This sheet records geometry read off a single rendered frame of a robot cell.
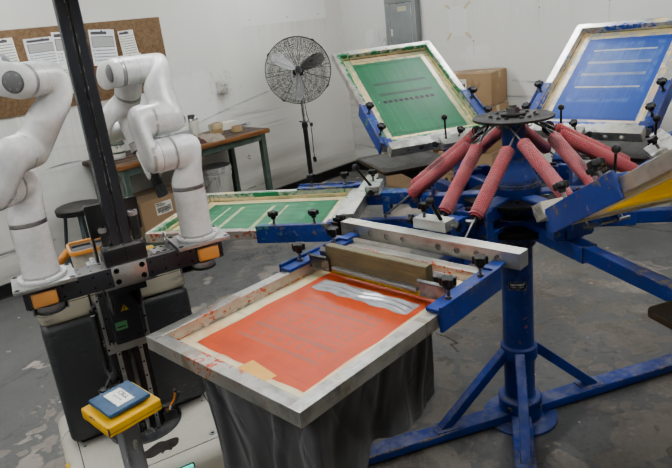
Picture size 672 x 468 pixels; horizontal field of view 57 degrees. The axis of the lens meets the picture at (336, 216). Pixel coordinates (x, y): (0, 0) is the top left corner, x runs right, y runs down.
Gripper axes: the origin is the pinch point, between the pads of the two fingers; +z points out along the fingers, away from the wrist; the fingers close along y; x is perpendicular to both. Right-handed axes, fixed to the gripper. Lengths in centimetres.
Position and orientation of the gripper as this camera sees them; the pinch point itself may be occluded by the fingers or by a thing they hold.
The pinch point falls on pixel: (161, 191)
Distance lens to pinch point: 218.0
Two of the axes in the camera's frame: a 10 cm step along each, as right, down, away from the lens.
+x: -8.6, 3.9, -3.3
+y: -3.4, 0.5, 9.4
